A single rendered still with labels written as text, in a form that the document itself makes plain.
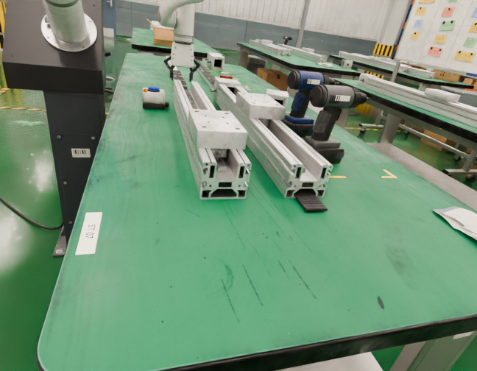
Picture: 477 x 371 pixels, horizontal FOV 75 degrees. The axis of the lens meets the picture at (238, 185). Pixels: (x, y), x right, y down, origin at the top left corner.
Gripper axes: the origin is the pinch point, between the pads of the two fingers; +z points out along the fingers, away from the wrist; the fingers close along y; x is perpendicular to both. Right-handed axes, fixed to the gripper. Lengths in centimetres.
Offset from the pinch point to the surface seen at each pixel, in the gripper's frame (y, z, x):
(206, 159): 4, -2, 98
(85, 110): 39.2, 13.1, 18.8
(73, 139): 45, 26, 19
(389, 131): -220, 49, -98
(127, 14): 79, 5, -1073
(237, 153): -3, -2, 94
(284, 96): -38, -3, 37
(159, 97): 11.1, 1.4, 35.2
